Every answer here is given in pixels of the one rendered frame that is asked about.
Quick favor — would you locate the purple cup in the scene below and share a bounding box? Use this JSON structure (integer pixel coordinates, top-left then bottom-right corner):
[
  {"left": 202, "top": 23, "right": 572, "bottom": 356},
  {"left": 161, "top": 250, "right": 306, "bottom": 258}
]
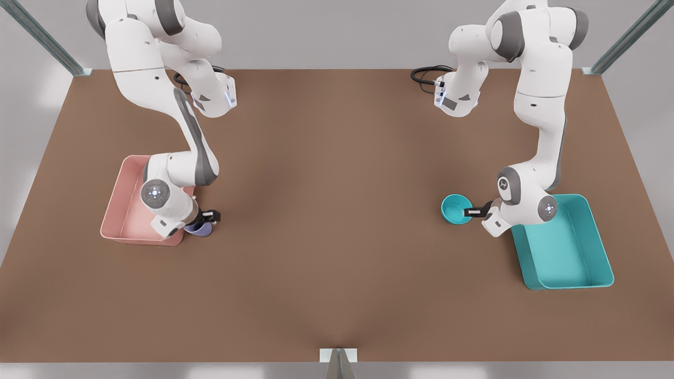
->
[{"left": 184, "top": 220, "right": 213, "bottom": 238}]

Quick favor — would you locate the teal bowl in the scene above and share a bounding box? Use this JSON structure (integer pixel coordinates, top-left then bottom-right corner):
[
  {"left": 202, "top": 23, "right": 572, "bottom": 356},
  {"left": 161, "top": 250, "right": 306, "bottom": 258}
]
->
[{"left": 441, "top": 194, "right": 473, "bottom": 225}]

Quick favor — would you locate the pink box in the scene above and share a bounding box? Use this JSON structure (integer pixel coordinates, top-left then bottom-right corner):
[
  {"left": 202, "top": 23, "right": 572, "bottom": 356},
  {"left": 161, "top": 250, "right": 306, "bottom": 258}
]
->
[{"left": 100, "top": 155, "right": 196, "bottom": 247}]

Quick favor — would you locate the teal box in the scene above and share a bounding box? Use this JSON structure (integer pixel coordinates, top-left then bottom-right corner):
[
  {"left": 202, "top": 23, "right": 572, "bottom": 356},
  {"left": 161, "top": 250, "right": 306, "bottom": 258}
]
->
[{"left": 510, "top": 194, "right": 615, "bottom": 291}]

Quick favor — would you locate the black cable loop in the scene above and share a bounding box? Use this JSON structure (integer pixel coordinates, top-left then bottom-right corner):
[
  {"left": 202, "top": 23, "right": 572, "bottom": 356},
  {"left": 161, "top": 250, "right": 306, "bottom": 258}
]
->
[
  {"left": 173, "top": 66, "right": 226, "bottom": 94},
  {"left": 410, "top": 65, "right": 454, "bottom": 94}
]

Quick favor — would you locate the silver frame post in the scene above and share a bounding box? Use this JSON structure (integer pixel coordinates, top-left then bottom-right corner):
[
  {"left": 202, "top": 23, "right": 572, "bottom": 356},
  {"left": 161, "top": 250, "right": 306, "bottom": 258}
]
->
[
  {"left": 0, "top": 0, "right": 93, "bottom": 77},
  {"left": 320, "top": 348, "right": 358, "bottom": 379},
  {"left": 581, "top": 0, "right": 674, "bottom": 76}
]

